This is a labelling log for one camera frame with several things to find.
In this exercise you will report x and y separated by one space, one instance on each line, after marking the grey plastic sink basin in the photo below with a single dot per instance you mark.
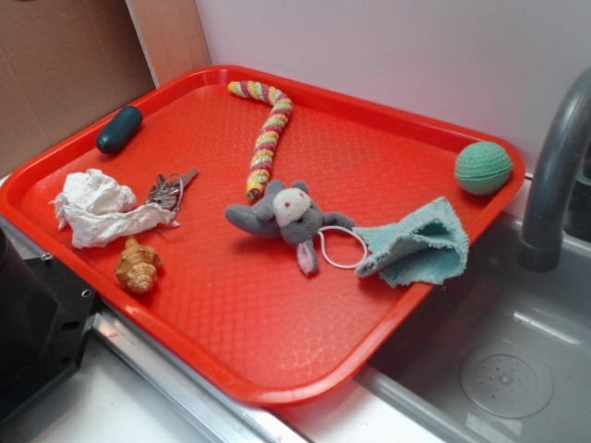
498 354

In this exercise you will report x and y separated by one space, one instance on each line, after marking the red plastic tray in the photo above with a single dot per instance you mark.
234 307

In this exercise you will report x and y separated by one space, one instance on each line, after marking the dark green plastic pickle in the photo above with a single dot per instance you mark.
120 130

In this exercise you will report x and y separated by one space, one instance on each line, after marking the brown spiral seashell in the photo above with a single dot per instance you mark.
137 267

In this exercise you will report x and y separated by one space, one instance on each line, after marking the metal key bunch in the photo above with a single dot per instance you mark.
168 193

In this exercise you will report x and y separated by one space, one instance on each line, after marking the grey plush mouse toy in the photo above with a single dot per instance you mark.
291 214

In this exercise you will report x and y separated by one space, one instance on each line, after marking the crumpled white paper tissue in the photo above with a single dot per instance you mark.
98 210

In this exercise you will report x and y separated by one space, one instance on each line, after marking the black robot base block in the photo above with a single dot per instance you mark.
46 311

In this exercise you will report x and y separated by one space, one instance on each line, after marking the light blue knitted cloth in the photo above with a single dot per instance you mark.
428 245

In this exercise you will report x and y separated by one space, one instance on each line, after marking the brown cardboard panel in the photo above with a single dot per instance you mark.
64 65

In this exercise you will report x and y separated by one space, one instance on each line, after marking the striped twisted rope toy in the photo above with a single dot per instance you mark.
267 140

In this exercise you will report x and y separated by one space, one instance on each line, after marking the grey toy faucet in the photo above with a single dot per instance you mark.
559 198

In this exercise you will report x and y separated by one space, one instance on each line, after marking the green foam ball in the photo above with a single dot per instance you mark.
482 168

